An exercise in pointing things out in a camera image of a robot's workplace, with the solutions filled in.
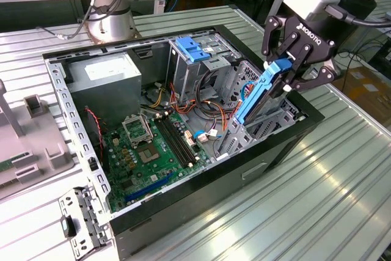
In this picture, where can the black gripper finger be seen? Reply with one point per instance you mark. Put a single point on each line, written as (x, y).
(305, 82)
(270, 38)

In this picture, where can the hard disk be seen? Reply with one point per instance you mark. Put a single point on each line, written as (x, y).
(259, 86)

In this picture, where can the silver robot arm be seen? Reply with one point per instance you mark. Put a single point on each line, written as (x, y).
(110, 22)

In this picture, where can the grey metal disk bay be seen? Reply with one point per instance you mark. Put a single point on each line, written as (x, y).
(287, 117)

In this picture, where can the brown cardboard box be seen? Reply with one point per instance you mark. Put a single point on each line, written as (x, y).
(366, 96)

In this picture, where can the grey metal drive cage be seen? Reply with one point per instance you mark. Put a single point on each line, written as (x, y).
(186, 74)

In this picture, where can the black RAM slot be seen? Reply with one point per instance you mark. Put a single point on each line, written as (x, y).
(184, 141)
(180, 141)
(174, 141)
(170, 141)

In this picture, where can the black PC case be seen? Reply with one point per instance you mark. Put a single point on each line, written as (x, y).
(214, 187)

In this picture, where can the CPU socket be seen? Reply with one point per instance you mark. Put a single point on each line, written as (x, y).
(148, 152)

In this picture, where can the grey power supply unit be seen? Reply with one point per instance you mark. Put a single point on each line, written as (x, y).
(104, 96)

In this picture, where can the green motherboard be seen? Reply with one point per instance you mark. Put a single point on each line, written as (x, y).
(143, 172)

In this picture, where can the blue expansion slot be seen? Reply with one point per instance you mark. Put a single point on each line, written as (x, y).
(149, 188)

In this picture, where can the grey parts rack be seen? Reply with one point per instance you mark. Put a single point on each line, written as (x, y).
(36, 138)

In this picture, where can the green RAM stick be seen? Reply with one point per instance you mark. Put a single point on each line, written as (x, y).
(6, 166)

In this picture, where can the blue plastic drive bracket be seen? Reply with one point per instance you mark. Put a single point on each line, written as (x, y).
(191, 50)

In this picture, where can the metal slot bracket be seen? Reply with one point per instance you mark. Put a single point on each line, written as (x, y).
(88, 212)

